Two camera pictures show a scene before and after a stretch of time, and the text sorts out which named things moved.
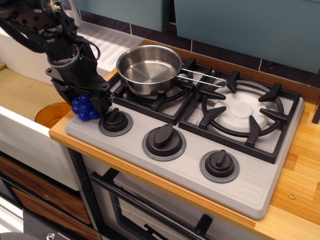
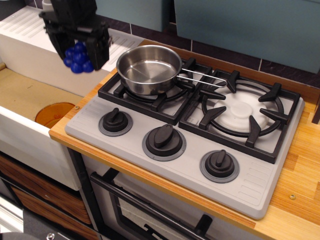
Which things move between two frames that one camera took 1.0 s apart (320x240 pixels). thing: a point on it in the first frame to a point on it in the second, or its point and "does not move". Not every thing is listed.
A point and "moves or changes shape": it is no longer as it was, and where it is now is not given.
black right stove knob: x=219 y=166 does not move
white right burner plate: x=239 y=107 does not move
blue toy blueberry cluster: x=82 y=105 moves or changes shape
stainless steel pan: x=150 y=70 does not move
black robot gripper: x=74 y=69 to x=77 y=19
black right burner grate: x=238 y=110 does not move
